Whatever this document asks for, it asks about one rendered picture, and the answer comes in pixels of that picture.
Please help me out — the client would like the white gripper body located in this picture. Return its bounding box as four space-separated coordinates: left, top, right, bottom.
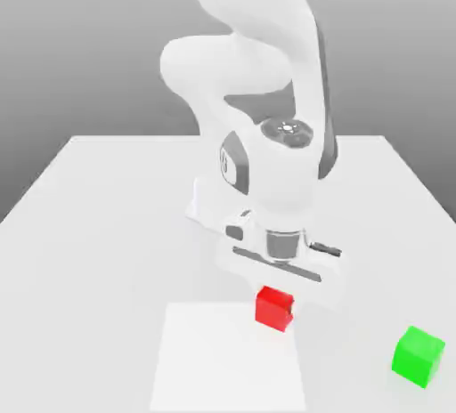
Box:
216 237 347 312

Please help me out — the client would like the small red cube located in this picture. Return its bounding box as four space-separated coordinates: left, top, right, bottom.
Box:
255 285 296 333

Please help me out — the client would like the small green cube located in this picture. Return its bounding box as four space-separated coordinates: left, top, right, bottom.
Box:
391 325 446 390

